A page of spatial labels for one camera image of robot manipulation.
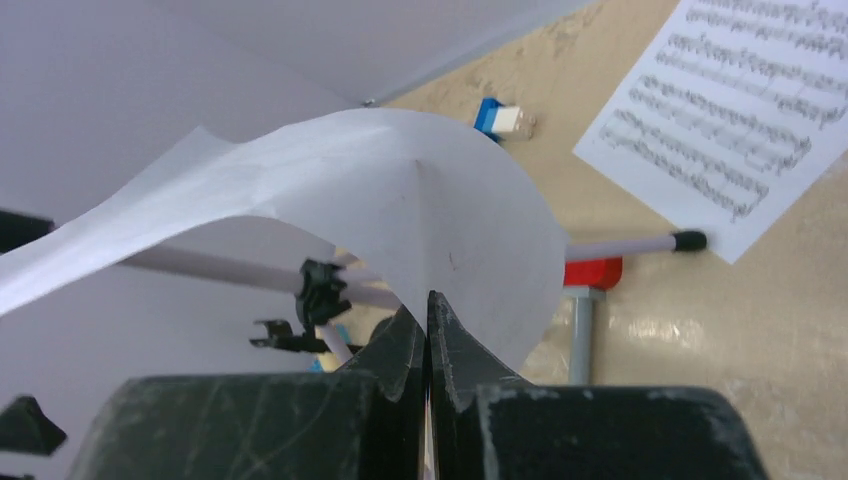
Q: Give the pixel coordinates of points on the lilac music stand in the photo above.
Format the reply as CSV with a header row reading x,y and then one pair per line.
x,y
325,290

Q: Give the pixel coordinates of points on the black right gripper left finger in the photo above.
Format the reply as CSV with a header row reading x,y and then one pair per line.
x,y
362,421

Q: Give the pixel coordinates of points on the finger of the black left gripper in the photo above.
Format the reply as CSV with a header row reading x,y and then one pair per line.
x,y
25,429

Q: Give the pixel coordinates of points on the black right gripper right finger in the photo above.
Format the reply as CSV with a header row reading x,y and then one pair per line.
x,y
491,423

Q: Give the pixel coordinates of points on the sheet music page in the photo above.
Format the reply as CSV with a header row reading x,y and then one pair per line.
x,y
731,113

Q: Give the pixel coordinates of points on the sheet music pages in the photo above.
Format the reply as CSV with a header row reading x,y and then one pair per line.
x,y
427,202

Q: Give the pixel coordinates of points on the red and grey brick hammer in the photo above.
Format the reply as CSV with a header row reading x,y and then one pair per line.
x,y
586,282

